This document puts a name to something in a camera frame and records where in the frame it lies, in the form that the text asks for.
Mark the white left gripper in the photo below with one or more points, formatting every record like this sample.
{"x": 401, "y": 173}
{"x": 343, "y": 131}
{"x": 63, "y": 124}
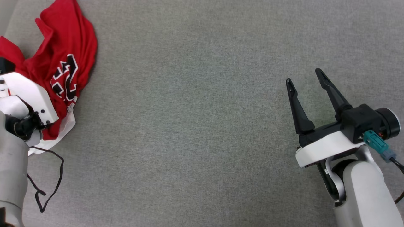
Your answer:
{"x": 30, "y": 93}

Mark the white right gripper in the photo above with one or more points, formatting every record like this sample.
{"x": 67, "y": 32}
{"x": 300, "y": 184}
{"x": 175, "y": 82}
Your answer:
{"x": 325, "y": 146}

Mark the red basketball jersey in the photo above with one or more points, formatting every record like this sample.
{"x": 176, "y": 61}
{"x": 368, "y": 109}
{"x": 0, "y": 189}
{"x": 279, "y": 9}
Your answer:
{"x": 72, "y": 37}

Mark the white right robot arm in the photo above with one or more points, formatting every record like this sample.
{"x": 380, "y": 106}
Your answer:
{"x": 366, "y": 192}

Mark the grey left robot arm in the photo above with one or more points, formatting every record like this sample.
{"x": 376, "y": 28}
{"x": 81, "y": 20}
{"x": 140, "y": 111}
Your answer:
{"x": 11, "y": 170}

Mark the grey fabric sofa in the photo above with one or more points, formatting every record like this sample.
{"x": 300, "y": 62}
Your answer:
{"x": 195, "y": 113}

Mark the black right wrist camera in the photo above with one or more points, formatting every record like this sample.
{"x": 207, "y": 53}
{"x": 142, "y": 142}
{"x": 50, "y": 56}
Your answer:
{"x": 363, "y": 121}

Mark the teal right camera connector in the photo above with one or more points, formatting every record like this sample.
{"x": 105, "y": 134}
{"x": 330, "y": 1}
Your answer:
{"x": 377, "y": 143}

